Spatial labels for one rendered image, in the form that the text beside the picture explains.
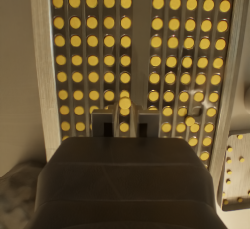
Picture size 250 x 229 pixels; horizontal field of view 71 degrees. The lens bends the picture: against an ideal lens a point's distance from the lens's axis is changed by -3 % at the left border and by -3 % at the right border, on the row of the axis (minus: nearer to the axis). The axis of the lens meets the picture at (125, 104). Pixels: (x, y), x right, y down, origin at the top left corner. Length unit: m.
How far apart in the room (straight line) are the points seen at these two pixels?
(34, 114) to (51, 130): 0.19
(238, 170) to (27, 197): 0.43
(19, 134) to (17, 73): 0.13
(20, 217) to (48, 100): 0.21
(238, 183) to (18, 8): 0.59
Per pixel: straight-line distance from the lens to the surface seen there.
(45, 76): 0.21
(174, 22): 0.21
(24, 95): 0.41
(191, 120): 0.22
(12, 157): 0.48
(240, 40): 0.23
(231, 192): 0.53
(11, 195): 0.37
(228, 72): 0.22
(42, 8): 0.21
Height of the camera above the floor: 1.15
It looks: 75 degrees down
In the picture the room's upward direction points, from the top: 179 degrees clockwise
